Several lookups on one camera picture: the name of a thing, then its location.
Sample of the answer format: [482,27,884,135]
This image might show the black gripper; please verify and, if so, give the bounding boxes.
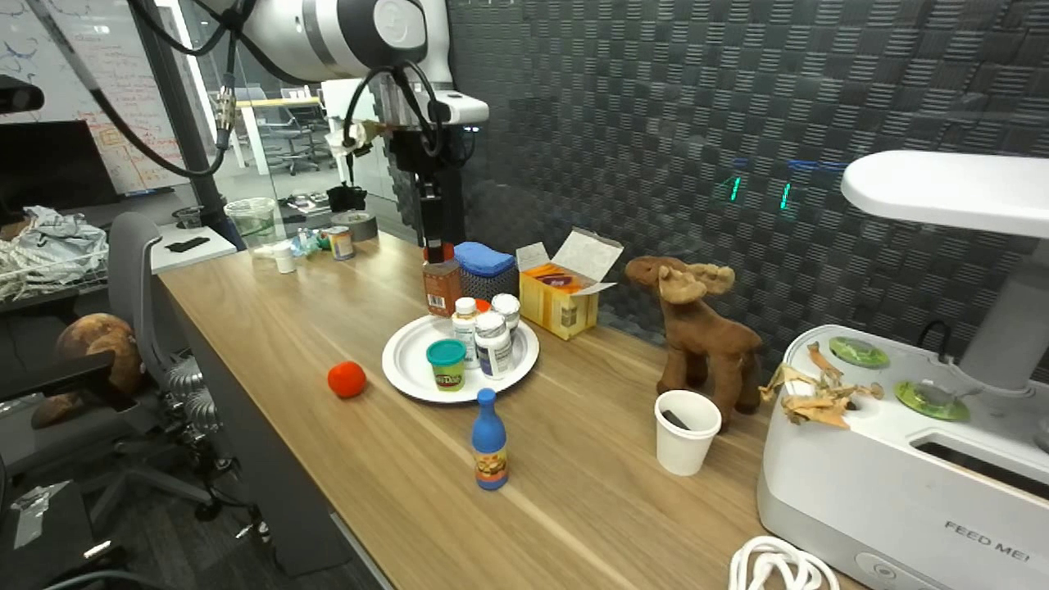
[390,128,472,265]

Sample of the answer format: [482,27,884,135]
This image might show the white bottle with blue label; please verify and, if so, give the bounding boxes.
[472,309,514,381]

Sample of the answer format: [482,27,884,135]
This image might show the green tub with teal lid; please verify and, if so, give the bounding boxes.
[424,338,472,392]

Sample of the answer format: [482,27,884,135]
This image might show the red plush ball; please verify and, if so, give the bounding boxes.
[325,358,372,404]

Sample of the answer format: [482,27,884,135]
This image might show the blue cap sauce bottle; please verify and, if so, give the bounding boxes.
[469,385,510,494]

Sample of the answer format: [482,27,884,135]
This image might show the white paper plate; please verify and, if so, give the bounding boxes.
[379,311,545,406]

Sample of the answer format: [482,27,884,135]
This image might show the blue sponge cloth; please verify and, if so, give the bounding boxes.
[452,241,519,278]

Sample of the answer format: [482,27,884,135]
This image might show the small labelled tin can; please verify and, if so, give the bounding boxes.
[325,223,360,263]

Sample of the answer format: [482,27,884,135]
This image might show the small black pot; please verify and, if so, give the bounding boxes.
[325,182,372,218]

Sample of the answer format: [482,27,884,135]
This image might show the open yellow cardboard box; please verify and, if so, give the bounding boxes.
[510,228,626,346]

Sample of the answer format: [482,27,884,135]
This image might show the clear plastic container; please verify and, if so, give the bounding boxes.
[224,195,287,252]

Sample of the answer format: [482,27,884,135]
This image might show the white background desk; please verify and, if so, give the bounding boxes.
[215,93,325,179]

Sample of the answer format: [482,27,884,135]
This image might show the black tripod pole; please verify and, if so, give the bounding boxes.
[128,0,250,250]

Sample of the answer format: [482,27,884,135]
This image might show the grey office chair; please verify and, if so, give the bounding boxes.
[107,207,275,551]

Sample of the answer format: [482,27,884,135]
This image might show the white paper cup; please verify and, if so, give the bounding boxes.
[652,388,726,480]

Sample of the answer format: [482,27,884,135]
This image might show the brown round plush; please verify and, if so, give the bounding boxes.
[30,311,144,430]

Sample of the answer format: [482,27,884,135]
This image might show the crumpled grey white cloth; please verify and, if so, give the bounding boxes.
[0,207,110,304]

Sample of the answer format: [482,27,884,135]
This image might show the dried brown plant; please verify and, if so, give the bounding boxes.
[762,340,879,430]

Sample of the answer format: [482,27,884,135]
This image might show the white indoor planter with lamp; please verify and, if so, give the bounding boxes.
[755,147,1049,590]

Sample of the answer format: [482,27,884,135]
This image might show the glossy wrist camera block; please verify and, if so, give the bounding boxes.
[344,114,392,158]

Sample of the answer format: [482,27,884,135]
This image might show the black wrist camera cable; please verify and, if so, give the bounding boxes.
[338,62,452,167]

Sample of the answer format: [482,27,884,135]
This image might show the black hose with metal fitting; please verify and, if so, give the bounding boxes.
[27,0,241,183]

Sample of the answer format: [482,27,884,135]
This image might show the white cable bundle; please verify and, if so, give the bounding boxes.
[726,533,844,590]

